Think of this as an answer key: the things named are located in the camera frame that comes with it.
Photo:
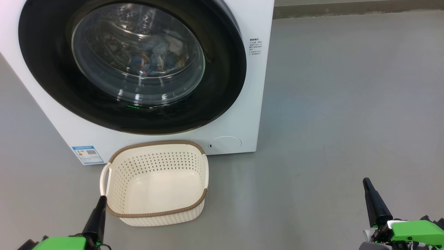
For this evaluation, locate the round white filter cover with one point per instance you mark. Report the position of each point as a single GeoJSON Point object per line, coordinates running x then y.
{"type": "Point", "coordinates": [225, 143]}

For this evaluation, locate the black round glass washer door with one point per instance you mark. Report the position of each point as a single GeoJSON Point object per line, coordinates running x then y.
{"type": "Point", "coordinates": [45, 69]}

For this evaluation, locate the white front-load washing machine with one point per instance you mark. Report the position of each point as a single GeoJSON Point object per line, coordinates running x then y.
{"type": "Point", "coordinates": [256, 21]}

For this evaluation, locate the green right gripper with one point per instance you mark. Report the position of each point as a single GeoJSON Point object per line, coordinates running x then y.
{"type": "Point", "coordinates": [419, 231]}

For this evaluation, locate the cream perforated laundry basket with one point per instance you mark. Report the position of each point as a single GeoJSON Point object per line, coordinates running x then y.
{"type": "Point", "coordinates": [156, 187]}

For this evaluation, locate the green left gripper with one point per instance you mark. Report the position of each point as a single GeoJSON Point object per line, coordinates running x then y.
{"type": "Point", "coordinates": [62, 243]}

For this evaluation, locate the small black text label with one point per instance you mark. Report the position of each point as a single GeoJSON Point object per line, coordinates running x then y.
{"type": "Point", "coordinates": [255, 47]}

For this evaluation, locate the blue energy label sticker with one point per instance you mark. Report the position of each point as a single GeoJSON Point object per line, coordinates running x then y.
{"type": "Point", "coordinates": [87, 155]}

